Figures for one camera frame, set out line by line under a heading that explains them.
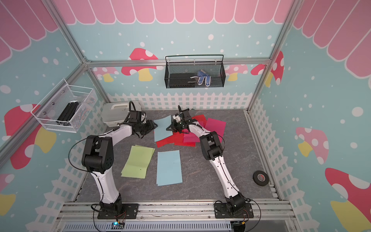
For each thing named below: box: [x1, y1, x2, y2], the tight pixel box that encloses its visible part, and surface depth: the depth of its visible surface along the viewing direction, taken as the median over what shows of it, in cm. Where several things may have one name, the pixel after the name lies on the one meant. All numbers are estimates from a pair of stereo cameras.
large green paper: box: [120, 144, 156, 179], surface depth 96 cm
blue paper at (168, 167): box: [156, 149, 183, 187], surface depth 91 cm
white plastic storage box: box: [100, 101, 142, 128], surface depth 108 cm
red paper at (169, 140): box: [156, 134, 175, 148], surface depth 102 cm
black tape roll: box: [252, 170, 270, 187], surface depth 86 cm
